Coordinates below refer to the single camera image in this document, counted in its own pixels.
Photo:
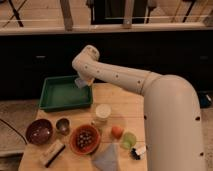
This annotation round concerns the blue yellow sponge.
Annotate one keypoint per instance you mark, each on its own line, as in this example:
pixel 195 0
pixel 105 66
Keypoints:
pixel 80 83

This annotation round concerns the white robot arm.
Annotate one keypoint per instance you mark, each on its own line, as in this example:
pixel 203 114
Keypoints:
pixel 173 122

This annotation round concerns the green plastic tray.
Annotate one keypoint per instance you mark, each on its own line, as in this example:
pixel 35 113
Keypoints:
pixel 61 93

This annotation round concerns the white lidded jar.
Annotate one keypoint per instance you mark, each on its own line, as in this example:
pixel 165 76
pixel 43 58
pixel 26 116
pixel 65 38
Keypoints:
pixel 103 111

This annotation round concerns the orange fruit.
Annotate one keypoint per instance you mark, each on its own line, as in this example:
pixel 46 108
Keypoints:
pixel 117 132

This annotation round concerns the orange bowl with berries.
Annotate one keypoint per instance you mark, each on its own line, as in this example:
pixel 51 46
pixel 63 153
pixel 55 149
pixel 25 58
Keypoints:
pixel 84 139

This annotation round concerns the small metal cup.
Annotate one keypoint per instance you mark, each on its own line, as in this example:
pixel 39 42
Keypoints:
pixel 63 126

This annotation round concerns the green cup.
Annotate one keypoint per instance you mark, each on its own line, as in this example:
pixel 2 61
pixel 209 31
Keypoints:
pixel 128 140

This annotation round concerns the grey blue cloth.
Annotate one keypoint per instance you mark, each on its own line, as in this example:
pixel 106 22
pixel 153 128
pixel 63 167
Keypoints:
pixel 107 160

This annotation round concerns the white black dish brush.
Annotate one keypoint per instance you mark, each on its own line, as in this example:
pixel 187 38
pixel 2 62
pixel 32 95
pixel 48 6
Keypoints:
pixel 136 153

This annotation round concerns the dark brown bowl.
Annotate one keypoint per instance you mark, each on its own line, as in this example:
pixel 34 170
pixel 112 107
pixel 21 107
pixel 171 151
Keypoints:
pixel 39 132

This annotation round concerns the wooden block eraser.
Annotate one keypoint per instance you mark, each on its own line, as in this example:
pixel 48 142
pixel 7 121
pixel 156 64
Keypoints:
pixel 51 153

